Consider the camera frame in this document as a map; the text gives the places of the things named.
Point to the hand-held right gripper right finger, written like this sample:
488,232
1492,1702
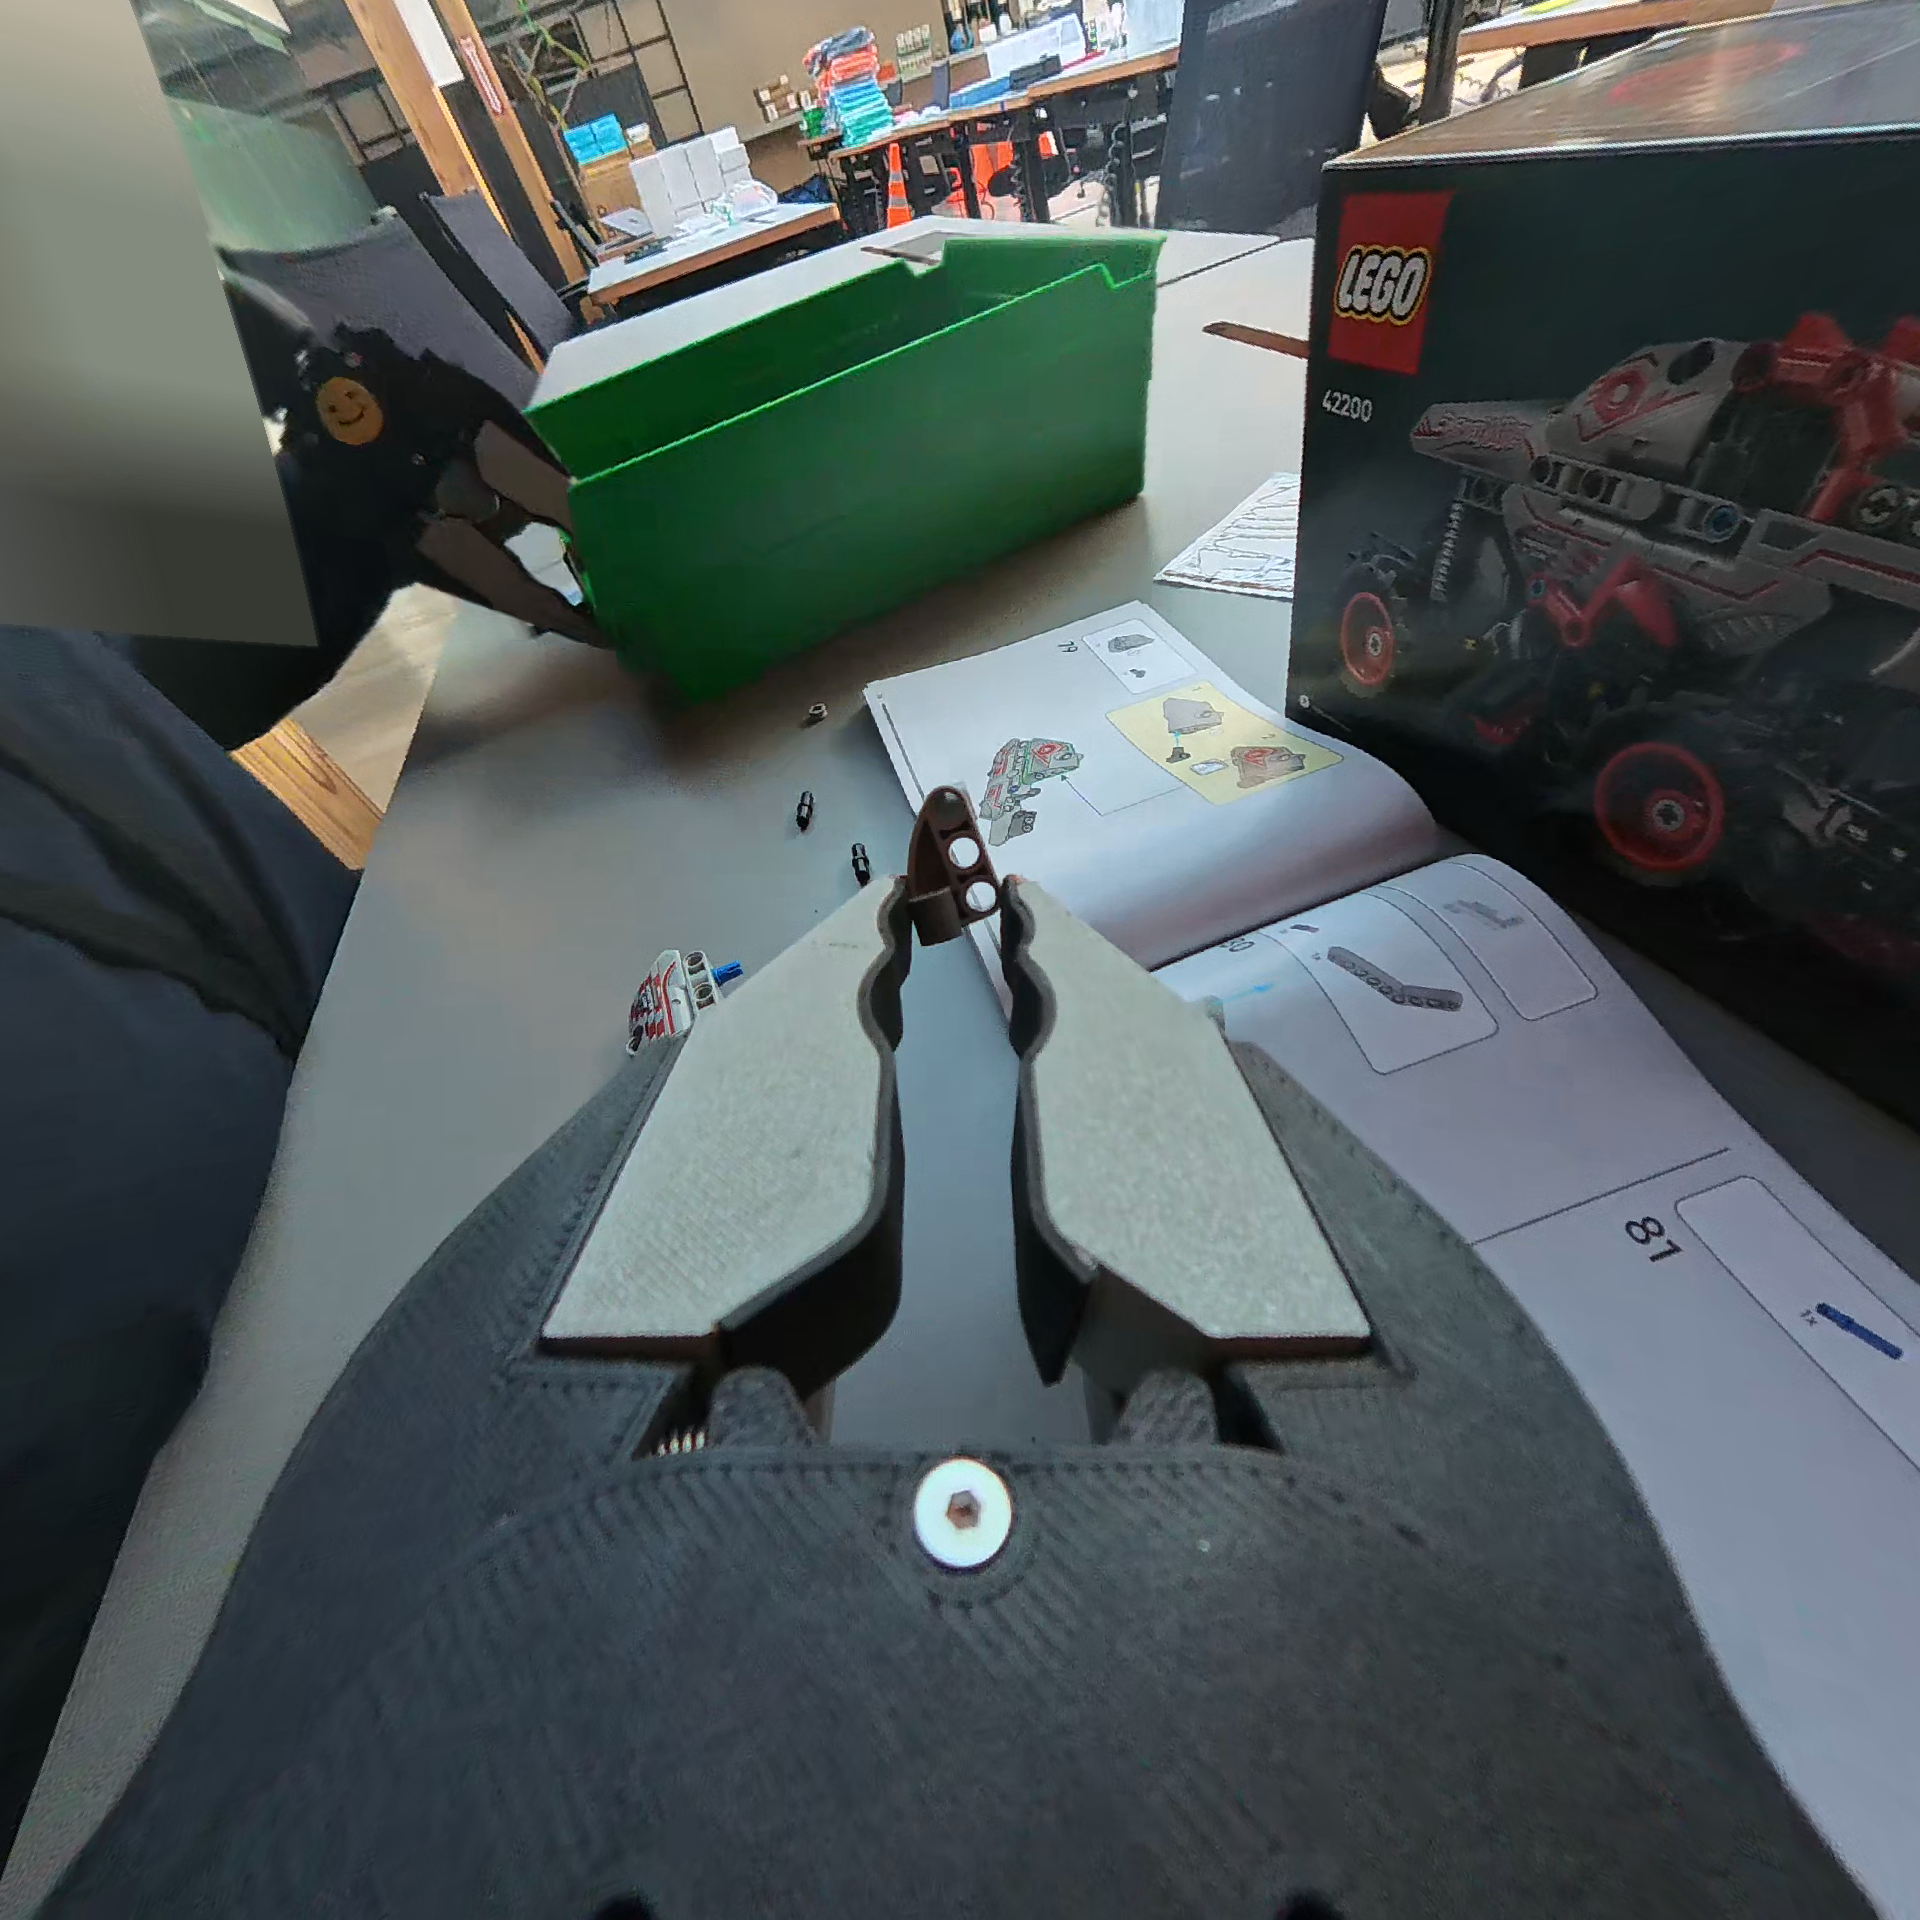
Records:
1185,1169

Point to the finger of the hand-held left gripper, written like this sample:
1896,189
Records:
526,485
501,579

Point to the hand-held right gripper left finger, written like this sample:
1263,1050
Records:
748,1159

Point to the grey red-printed lego assembly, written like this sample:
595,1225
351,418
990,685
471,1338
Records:
667,998

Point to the grey curved lego panel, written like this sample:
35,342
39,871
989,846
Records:
933,839

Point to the lego instruction booklet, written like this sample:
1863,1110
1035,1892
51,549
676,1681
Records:
1575,1078

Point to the black lego set box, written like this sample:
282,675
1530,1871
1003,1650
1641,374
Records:
1575,374

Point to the wooden table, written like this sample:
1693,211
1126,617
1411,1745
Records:
722,242

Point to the green plastic bin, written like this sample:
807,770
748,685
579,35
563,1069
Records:
839,498

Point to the stack of white boxes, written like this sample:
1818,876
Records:
689,170

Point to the stack of colourful packets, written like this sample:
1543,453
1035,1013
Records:
850,91

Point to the person's dark clothed body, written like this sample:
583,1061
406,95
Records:
121,1050

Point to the white sticker sheet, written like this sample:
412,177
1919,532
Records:
1230,538

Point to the black mesh office chair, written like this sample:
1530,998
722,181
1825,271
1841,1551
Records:
1275,106

